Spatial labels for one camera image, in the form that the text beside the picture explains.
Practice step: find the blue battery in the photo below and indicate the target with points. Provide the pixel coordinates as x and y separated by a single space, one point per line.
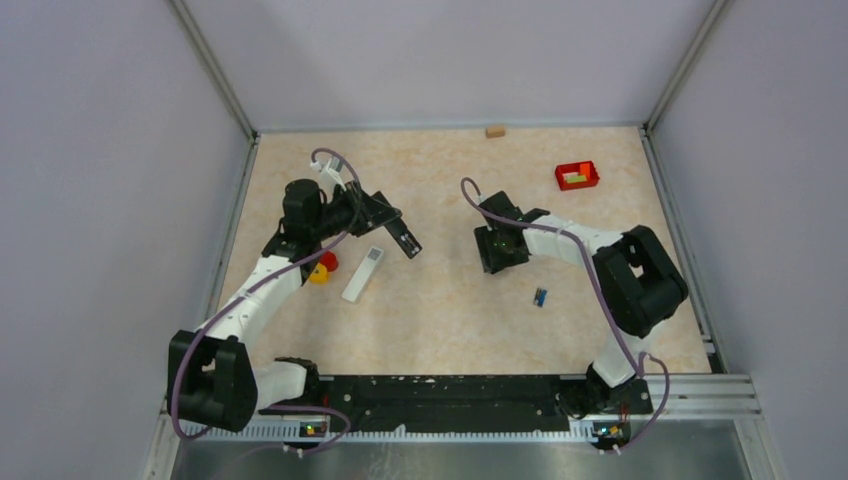
540 297

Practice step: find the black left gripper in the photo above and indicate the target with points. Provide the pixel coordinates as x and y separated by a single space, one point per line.
374 216

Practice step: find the yellow traffic light toy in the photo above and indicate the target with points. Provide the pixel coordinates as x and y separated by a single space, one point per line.
320 274

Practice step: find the red plastic bin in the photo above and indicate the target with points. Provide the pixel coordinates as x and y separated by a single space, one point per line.
577 175

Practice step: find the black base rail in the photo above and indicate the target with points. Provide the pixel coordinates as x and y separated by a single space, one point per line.
473 403

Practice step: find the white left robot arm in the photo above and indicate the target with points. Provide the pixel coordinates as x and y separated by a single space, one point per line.
211 380

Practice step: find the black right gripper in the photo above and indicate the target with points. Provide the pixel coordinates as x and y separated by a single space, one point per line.
490 259

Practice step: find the small wooden block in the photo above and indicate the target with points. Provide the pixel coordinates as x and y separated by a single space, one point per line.
495 131

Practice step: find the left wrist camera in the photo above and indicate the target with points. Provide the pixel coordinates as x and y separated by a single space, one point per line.
329 174

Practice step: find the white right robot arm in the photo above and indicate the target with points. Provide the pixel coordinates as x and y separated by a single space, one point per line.
637 285

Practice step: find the red oval toy block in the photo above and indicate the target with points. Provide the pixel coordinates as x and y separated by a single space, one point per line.
330 261

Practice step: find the white remote control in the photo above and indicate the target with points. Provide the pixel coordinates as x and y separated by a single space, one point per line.
363 274

